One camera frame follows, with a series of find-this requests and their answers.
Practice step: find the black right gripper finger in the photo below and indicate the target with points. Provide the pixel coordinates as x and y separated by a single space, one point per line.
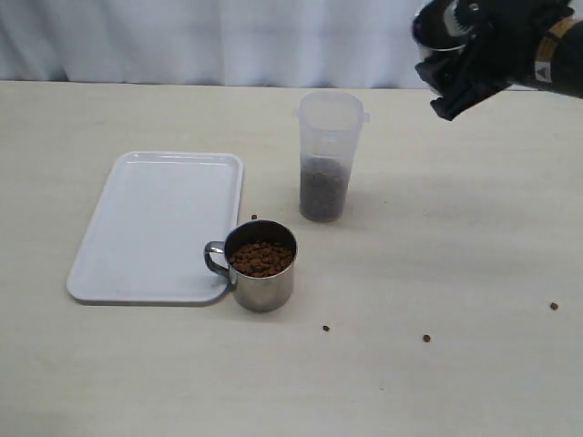
463 96
444 71

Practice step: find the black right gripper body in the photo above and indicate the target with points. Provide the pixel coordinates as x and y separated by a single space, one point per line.
531 43

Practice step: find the steel mug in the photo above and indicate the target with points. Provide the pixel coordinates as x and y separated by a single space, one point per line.
430 30
257 259

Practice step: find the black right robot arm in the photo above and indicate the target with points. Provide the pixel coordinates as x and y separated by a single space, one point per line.
472 50

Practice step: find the clear plastic tall container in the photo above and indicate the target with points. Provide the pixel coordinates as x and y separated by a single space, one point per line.
330 126

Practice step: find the white curtain backdrop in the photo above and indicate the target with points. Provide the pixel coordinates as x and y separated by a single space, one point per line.
351 44

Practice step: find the white plastic tray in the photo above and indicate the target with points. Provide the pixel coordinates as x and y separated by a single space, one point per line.
155 214

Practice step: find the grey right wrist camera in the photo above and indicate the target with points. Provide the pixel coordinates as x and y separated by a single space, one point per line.
461 17

